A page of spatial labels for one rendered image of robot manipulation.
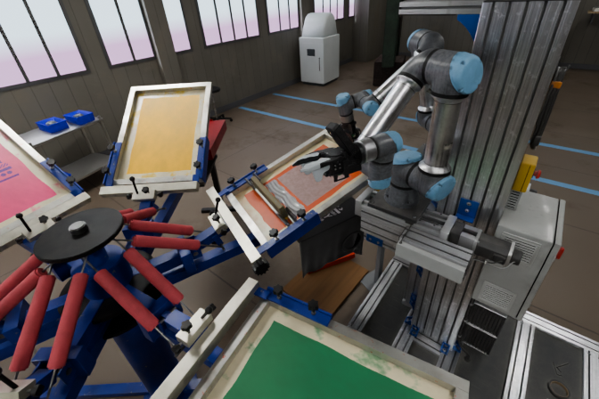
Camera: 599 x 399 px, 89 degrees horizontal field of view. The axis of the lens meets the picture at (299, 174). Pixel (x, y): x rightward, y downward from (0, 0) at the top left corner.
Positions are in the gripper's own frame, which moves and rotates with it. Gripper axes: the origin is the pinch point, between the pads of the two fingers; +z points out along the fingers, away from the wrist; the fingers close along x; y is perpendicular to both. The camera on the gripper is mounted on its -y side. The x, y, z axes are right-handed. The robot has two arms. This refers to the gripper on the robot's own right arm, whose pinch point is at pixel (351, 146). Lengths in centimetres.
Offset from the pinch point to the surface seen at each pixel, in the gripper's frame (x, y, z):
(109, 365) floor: -201, -39, 75
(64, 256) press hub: -138, 13, -45
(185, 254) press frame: -108, 7, -8
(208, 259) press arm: -103, 3, 7
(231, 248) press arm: -90, 2, 10
